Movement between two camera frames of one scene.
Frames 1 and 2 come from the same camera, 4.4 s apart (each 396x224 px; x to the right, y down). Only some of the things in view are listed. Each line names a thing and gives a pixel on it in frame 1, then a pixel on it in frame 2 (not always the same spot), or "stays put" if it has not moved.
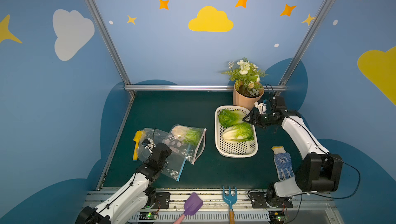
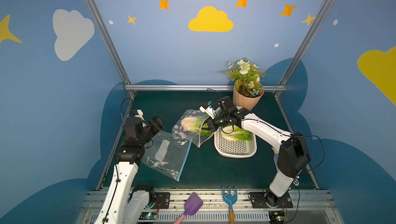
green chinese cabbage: x=242 y=132 stays put
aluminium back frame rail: x=178 y=88 stays put
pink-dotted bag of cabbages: x=188 y=141 -> x=189 y=128
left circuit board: x=147 y=216 stays put
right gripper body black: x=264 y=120 -> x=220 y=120
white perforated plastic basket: x=230 y=149 stays put
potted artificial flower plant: x=246 y=78 stays put
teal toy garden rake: x=231 y=200 stays put
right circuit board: x=277 y=217 stays put
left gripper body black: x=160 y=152 -> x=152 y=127
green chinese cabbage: x=191 y=136 -> x=195 y=124
